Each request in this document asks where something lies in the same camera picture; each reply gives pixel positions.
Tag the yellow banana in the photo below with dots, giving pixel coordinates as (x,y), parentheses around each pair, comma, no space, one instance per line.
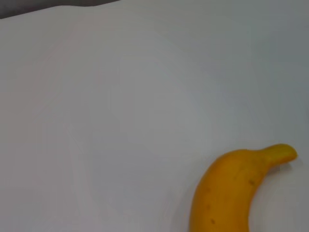
(222,188)

